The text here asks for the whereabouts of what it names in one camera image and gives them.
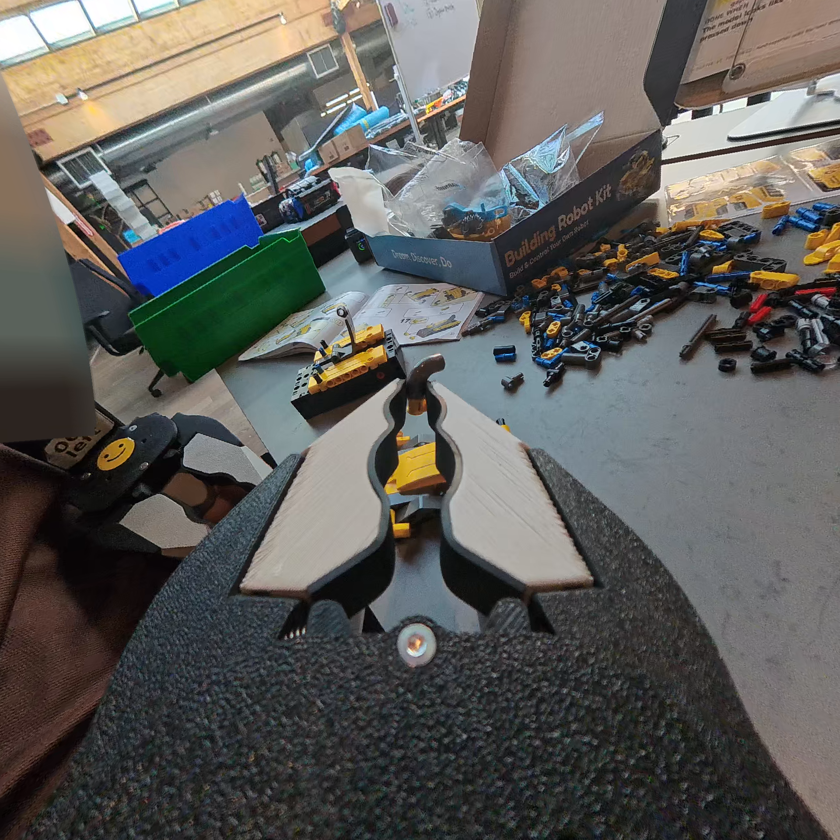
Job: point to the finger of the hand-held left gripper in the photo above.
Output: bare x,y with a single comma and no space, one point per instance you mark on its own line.
217,460
164,525

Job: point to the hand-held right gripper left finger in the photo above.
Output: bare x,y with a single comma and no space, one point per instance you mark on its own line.
322,519

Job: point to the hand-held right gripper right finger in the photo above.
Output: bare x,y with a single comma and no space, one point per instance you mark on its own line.
512,519

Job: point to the yellow curved brick assembly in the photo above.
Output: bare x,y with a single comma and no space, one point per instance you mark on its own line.
418,473

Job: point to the yellow and black brick assembly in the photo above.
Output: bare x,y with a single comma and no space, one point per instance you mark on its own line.
348,368

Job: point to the small grey curved piece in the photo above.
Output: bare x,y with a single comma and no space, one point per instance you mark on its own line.
420,374

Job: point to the pile of small brick parts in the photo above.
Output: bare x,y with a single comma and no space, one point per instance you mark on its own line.
656,295

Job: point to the grey desk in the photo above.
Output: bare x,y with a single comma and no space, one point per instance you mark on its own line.
683,460

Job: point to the small grey pin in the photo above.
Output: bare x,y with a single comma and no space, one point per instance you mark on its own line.
512,382

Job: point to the green storage box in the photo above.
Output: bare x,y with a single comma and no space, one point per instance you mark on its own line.
230,309

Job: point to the black office chair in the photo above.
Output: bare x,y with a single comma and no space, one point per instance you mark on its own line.
112,315

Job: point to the person in brown shirt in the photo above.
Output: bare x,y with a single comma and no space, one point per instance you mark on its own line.
53,630

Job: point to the black and blue pin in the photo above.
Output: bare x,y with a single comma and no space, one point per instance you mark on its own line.
504,353

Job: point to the instruction booklet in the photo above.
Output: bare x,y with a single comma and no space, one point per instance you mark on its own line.
368,315

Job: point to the blue storage bin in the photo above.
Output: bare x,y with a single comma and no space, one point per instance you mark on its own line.
190,243

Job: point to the black device with green light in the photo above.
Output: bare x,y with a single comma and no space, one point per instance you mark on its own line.
357,246

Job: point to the black axle rod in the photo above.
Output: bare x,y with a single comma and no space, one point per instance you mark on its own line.
698,336

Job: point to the blue cardboard kit box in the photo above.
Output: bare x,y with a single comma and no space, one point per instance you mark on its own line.
525,223

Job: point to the clear bags of brick parts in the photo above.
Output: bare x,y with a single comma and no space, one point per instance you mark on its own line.
486,190

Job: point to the sticker sheet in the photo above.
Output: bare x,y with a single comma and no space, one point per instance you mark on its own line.
742,184

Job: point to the white stand base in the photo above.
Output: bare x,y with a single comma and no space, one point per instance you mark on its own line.
788,116

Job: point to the laminated instruction sign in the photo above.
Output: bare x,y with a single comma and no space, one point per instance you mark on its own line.
761,46

